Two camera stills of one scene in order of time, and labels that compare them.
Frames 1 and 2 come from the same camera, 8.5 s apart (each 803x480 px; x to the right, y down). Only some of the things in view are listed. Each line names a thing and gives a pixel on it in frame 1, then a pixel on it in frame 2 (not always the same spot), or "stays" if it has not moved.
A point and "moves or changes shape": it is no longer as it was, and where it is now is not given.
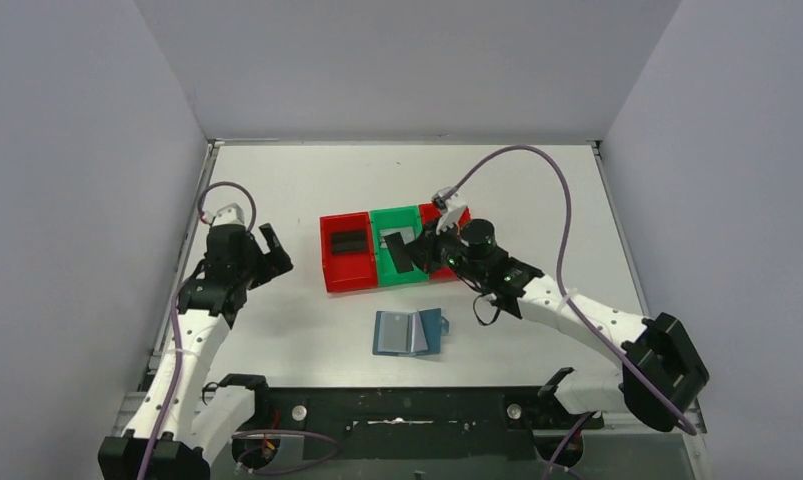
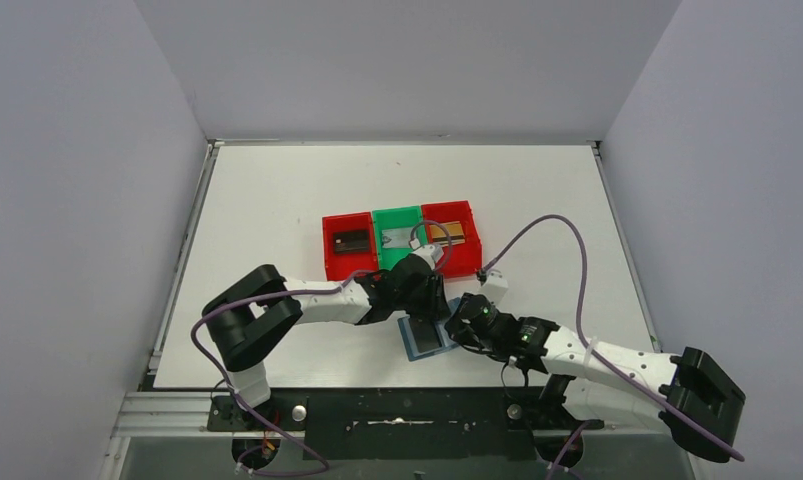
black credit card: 398,252 -> 426,333
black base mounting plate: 412,423 stays
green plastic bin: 394,217 stays
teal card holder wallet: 414,333 moves or changes shape
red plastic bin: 350,270 stays
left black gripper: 261,263 -> 431,299
